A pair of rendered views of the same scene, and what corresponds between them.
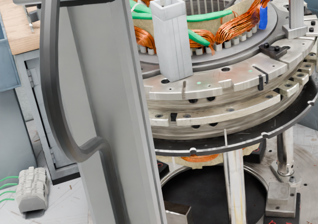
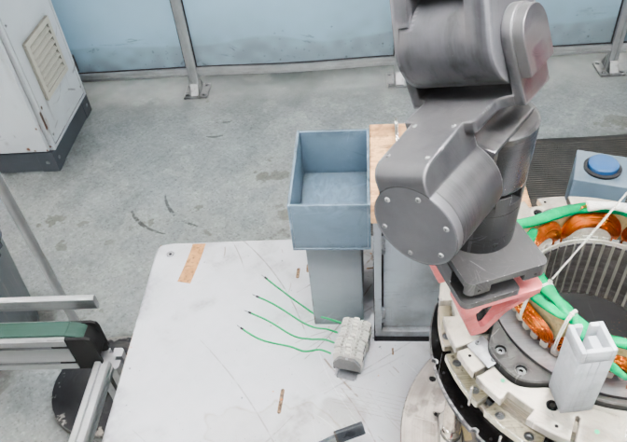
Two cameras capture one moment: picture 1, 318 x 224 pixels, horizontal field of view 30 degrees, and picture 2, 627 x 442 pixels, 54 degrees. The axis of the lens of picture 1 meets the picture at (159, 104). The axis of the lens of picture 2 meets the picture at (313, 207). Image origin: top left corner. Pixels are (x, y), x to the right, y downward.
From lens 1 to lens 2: 0.32 m
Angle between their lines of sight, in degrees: 19
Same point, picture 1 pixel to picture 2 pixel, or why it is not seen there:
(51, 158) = (381, 319)
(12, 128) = (348, 277)
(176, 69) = (573, 403)
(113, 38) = not seen: outside the picture
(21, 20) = not seen: hidden behind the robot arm
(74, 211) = (389, 389)
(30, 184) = (351, 342)
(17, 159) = (344, 303)
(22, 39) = not seen: hidden behind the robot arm
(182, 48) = (591, 388)
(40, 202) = (357, 366)
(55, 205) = (371, 370)
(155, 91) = (536, 421)
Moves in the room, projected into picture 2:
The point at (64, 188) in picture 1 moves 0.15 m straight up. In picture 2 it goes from (385, 350) to (386, 287)
